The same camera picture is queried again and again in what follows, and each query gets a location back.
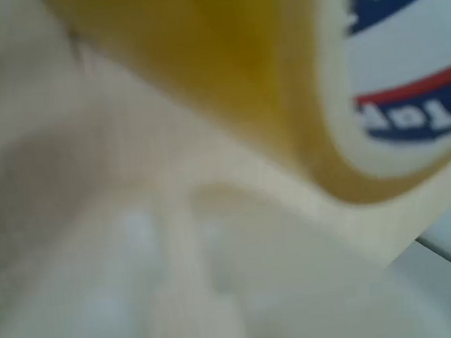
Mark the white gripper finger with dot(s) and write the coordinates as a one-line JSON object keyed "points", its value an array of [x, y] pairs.
{"points": [[144, 243]]}

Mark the big yellowish printed-core tape roll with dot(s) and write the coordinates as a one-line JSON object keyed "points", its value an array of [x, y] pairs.
{"points": [[237, 61]]}

